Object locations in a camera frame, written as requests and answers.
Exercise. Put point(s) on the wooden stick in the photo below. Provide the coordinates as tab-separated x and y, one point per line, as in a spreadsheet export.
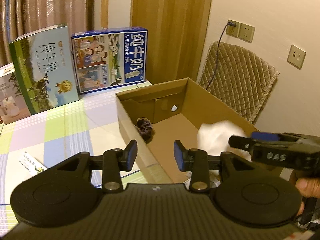
104	14

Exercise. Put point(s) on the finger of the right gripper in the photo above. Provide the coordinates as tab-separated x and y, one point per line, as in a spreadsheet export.
264	136
242	143

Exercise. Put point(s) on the white ointment box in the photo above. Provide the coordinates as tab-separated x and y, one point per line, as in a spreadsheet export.
29	165

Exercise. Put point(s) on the green blue milk carton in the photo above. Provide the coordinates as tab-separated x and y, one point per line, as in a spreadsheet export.
44	68

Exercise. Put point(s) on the white appliance box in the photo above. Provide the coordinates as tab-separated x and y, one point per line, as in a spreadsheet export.
13	106

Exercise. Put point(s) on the cardboard box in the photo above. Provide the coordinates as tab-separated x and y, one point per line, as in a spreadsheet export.
176	109

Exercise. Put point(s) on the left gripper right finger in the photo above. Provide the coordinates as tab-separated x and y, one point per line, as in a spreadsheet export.
194	161

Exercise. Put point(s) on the white wall socket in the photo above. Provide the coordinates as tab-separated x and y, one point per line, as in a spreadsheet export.
246	32

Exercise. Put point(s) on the blue cartoon milk carton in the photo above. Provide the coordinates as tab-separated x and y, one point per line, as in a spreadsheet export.
109	58

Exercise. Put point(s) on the dark velvet scrunchie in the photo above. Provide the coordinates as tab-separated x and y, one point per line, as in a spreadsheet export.
145	129

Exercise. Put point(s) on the white knitted sock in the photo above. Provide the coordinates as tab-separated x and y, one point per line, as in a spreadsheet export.
213	138

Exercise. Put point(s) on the beige curtain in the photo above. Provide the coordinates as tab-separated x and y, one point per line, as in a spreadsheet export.
20	17

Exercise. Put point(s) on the wall switch panel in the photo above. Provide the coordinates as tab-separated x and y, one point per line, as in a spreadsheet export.
296	56

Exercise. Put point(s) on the wall socket with plug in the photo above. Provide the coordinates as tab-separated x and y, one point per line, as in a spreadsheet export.
233	28

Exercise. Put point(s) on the quilted beige cushion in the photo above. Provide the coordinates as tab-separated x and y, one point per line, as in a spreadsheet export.
239	78

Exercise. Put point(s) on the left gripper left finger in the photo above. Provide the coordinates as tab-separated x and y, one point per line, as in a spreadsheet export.
114	161

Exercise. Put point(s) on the wooden wardrobe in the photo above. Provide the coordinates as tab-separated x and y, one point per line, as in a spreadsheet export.
177	31

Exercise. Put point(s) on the person's right hand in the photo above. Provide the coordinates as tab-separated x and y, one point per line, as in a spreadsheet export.
308	187

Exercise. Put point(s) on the checkered bed sheet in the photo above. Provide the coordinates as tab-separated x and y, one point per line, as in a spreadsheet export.
89	125

